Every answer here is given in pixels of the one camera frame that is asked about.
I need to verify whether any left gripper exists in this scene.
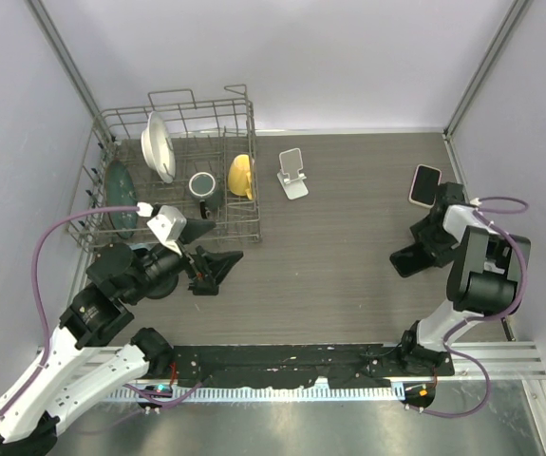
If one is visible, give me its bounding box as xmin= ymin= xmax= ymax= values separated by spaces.
xmin=125 ymin=218 xmax=244 ymax=303

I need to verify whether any black folding phone stand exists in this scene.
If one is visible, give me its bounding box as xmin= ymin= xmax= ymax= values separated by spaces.
xmin=187 ymin=267 xmax=219 ymax=296

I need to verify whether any black phone pink case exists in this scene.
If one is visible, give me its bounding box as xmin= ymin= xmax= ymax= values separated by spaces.
xmin=407 ymin=164 xmax=442 ymax=208

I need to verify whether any black phone clear case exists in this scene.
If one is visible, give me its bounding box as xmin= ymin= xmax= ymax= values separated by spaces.
xmin=146 ymin=279 xmax=179 ymax=300

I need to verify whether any white folding phone stand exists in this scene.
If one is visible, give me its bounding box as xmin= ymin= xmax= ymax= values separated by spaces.
xmin=277 ymin=148 xmax=309 ymax=200

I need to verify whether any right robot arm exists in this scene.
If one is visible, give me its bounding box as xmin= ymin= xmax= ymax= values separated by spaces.
xmin=389 ymin=182 xmax=531 ymax=375

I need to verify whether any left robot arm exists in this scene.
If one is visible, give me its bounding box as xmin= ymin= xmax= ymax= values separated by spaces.
xmin=0 ymin=216 xmax=243 ymax=455

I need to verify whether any dark green mug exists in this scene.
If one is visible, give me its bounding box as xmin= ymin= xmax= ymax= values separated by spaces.
xmin=188 ymin=172 xmax=224 ymax=219

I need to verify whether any yellow cup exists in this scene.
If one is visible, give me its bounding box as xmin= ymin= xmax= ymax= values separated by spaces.
xmin=227 ymin=154 xmax=254 ymax=200

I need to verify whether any teal plate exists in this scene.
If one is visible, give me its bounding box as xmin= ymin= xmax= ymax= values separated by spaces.
xmin=104 ymin=160 xmax=138 ymax=239

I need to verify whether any white bowl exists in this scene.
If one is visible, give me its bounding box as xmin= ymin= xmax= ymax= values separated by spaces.
xmin=141 ymin=111 xmax=176 ymax=183

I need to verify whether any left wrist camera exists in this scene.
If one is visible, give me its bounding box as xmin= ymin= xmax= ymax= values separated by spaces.
xmin=146 ymin=205 xmax=187 ymax=256

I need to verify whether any wire dish rack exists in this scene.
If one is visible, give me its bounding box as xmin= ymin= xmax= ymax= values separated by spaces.
xmin=69 ymin=84 xmax=261 ymax=243

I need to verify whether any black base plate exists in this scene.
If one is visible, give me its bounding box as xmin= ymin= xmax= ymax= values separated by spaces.
xmin=160 ymin=344 xmax=455 ymax=390

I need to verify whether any white slotted cable duct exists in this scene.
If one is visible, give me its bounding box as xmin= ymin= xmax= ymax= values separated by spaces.
xmin=105 ymin=383 xmax=406 ymax=403

